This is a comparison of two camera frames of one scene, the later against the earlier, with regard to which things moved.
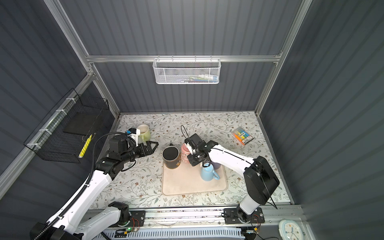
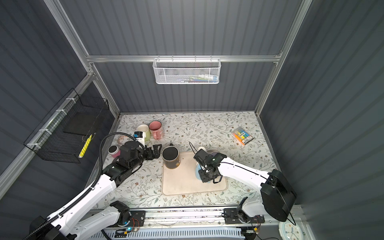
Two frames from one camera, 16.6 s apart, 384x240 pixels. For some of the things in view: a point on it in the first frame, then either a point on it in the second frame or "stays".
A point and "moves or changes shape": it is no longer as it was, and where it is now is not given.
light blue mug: x=208 y=173 moves or changes shape
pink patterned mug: x=185 y=152 → x=156 y=129
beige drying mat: x=187 y=179 stays
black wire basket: x=63 y=135 stays
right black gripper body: x=193 y=158 → x=204 y=175
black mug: x=170 y=154 stays
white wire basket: x=187 y=71 stays
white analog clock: x=289 y=230 stays
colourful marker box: x=242 y=136 stays
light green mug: x=145 y=133 moves or changes shape
